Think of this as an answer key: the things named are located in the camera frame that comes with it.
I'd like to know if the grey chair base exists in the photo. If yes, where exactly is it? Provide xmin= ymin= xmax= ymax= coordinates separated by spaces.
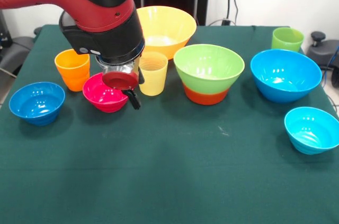
xmin=0 ymin=35 xmax=35 ymax=76

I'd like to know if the small dark blue bowl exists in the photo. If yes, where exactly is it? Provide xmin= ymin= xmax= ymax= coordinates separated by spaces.
xmin=8 ymin=81 xmax=66 ymax=127

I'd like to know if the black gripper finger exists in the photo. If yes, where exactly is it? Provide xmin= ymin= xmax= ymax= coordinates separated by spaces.
xmin=137 ymin=66 xmax=145 ymax=85
xmin=122 ymin=89 xmax=142 ymax=110

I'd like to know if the green cup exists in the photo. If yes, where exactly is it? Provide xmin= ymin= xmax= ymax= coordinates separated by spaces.
xmin=271 ymin=26 xmax=305 ymax=52

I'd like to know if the pink bowl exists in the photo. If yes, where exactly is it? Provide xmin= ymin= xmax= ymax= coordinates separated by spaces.
xmin=82 ymin=72 xmax=130 ymax=114

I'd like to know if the large blue bowl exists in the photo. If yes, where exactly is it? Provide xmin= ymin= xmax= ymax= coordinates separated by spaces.
xmin=250 ymin=49 xmax=323 ymax=104

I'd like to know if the orange cup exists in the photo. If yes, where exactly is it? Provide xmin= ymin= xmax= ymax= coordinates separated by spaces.
xmin=54 ymin=48 xmax=91 ymax=93

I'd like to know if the large yellow-orange bowl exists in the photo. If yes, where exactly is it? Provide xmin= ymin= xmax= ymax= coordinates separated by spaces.
xmin=136 ymin=5 xmax=198 ymax=53

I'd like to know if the green bowl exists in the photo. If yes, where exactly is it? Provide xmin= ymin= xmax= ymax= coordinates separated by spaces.
xmin=173 ymin=43 xmax=246 ymax=95

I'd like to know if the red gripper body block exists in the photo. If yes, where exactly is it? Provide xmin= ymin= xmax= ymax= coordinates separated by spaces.
xmin=102 ymin=58 xmax=141 ymax=91

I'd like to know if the black chair base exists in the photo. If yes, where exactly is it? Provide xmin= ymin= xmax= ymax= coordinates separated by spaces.
xmin=306 ymin=31 xmax=339 ymax=88

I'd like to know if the red-orange bowl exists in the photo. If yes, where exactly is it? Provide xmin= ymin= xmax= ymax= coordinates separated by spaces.
xmin=182 ymin=83 xmax=230 ymax=106

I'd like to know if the small light blue bowl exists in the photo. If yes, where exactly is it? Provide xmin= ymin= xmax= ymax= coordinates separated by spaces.
xmin=284 ymin=106 xmax=339 ymax=156

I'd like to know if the yellow cup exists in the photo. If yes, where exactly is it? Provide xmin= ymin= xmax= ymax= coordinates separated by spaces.
xmin=137 ymin=51 xmax=169 ymax=96

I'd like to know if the dark green tablecloth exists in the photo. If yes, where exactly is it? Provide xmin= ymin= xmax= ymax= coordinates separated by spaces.
xmin=0 ymin=24 xmax=339 ymax=224

